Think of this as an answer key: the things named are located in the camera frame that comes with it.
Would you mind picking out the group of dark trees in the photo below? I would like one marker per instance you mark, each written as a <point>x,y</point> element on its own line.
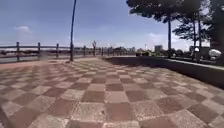
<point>170,10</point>

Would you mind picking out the distant pale building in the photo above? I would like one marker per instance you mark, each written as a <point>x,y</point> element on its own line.
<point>158,48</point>

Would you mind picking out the red and grey checkered paving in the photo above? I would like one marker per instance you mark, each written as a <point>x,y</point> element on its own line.
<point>110,96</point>

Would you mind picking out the grey water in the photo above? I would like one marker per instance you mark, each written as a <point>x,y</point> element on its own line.
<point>10,59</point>

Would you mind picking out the tall dark pole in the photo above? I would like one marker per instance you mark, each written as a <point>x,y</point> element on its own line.
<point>71,33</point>

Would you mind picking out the small bare tree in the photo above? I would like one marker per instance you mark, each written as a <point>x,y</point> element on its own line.
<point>94,48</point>

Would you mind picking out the wooden post and rail fence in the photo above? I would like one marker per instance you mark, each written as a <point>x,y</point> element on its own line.
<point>17,51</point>

